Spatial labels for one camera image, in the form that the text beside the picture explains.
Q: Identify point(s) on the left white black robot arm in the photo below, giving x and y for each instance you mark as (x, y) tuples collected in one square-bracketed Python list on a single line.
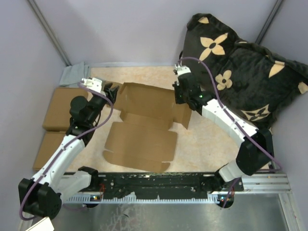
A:
[(44, 194)]

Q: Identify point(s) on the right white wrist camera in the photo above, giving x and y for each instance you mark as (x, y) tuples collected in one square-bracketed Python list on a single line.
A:
[(181, 69)]

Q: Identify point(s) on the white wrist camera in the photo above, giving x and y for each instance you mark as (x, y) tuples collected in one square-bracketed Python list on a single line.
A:
[(93, 84), (181, 69)]

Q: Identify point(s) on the grey folded cloth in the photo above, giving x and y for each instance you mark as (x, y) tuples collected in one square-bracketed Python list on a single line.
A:
[(73, 74)]

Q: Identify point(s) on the brown cardboard box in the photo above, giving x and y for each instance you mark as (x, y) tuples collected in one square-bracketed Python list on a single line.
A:
[(142, 139)]

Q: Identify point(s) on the white object at bottom corner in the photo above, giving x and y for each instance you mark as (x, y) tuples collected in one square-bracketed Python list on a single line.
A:
[(44, 224)]

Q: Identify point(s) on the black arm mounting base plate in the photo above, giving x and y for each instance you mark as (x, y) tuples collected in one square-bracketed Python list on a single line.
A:
[(172, 185)]

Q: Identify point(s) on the folded cardboard box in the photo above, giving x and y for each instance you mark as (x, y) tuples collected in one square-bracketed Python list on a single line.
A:
[(58, 117), (49, 145)]

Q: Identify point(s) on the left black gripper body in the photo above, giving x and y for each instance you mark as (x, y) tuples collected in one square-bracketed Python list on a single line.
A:
[(100, 101)]

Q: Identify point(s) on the black floral plush cushion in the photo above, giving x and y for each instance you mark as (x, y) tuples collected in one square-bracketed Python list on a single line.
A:
[(253, 82)]

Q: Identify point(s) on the upper folded cardboard box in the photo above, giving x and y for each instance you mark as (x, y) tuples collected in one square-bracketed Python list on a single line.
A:
[(58, 117)]

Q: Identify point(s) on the aluminium frame rail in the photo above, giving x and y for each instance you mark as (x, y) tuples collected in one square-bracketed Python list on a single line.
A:
[(261, 183)]

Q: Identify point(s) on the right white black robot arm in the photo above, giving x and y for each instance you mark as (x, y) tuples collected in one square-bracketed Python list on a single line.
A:
[(255, 145)]

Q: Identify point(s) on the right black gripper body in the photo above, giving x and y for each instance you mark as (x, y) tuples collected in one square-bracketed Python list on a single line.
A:
[(181, 97)]

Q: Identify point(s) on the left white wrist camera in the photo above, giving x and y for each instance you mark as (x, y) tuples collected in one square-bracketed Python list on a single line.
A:
[(93, 84)]

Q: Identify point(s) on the lower folded cardboard box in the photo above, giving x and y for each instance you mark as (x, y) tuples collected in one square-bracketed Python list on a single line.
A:
[(49, 145)]

